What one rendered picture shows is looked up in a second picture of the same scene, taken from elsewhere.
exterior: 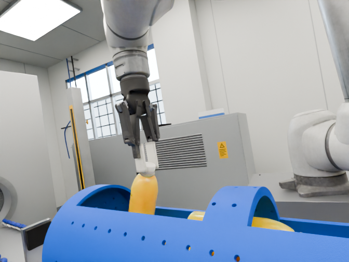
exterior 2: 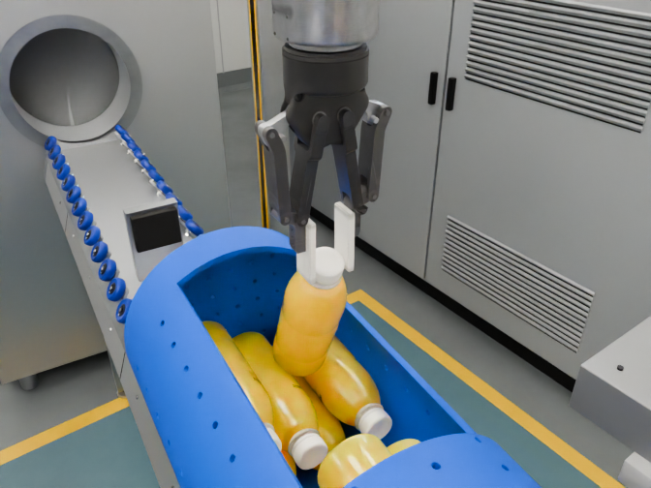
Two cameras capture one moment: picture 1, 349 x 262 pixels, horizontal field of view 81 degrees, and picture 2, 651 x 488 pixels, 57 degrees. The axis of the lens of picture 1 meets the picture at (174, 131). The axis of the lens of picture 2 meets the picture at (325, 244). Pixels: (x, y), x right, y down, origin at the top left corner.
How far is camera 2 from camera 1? 0.32 m
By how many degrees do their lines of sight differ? 41
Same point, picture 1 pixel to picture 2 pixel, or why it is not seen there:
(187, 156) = (592, 78)
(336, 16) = not seen: outside the picture
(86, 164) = (273, 75)
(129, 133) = (278, 204)
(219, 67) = not seen: outside the picture
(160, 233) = (254, 474)
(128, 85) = (296, 76)
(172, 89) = not seen: outside the picture
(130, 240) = (217, 444)
